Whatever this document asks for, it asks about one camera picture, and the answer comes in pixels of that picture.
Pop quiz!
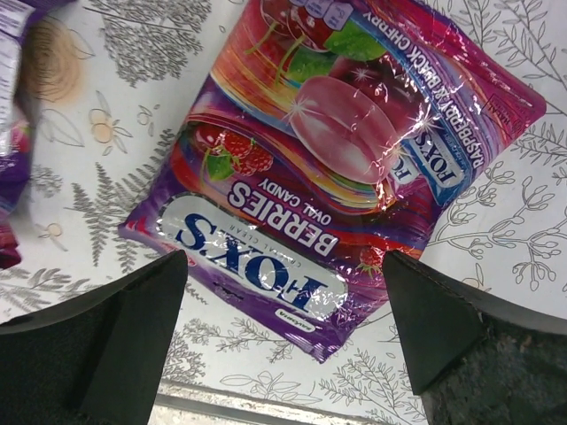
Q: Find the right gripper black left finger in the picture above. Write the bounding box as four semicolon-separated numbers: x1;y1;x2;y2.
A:
1;251;188;424

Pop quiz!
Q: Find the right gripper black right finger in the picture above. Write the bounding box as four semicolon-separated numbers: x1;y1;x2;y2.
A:
383;251;566;425

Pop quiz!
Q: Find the purple white candy bag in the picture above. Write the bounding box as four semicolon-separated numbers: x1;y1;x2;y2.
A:
1;1;80;269

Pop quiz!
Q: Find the purple Fox's berries bag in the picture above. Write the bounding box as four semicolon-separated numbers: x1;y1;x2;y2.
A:
119;1;546;361

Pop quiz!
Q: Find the aluminium front rail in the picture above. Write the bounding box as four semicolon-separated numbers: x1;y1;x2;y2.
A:
150;380;382;425

